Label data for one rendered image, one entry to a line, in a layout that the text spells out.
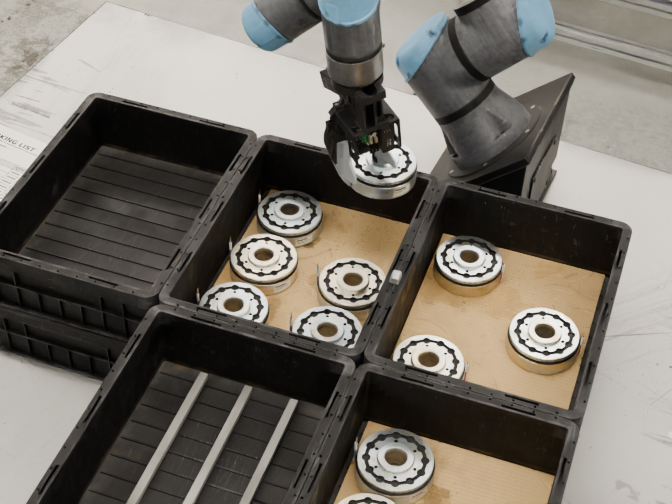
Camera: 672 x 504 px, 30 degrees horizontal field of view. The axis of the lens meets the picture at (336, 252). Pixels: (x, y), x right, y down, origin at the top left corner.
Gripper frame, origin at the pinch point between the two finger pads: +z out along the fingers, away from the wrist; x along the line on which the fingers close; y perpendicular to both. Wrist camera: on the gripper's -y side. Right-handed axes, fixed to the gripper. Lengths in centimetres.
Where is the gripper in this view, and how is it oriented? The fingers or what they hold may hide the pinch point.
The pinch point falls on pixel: (361, 169)
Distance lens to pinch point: 184.0
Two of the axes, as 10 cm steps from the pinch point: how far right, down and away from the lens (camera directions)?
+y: 4.2, 6.4, -6.4
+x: 9.0, -3.7, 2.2
